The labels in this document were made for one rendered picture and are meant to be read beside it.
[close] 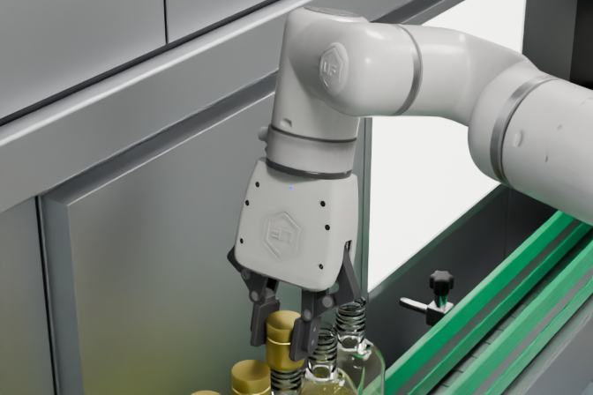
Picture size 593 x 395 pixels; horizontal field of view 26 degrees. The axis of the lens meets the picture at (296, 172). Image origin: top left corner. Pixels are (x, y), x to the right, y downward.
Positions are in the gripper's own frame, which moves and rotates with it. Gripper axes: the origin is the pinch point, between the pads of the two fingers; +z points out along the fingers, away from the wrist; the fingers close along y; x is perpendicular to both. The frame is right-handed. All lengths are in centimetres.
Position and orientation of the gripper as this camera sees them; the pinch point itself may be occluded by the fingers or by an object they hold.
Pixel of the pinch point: (284, 329)
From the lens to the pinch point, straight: 115.5
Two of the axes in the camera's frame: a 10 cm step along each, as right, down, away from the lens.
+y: 8.3, 2.4, -5.0
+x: 5.3, -1.2, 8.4
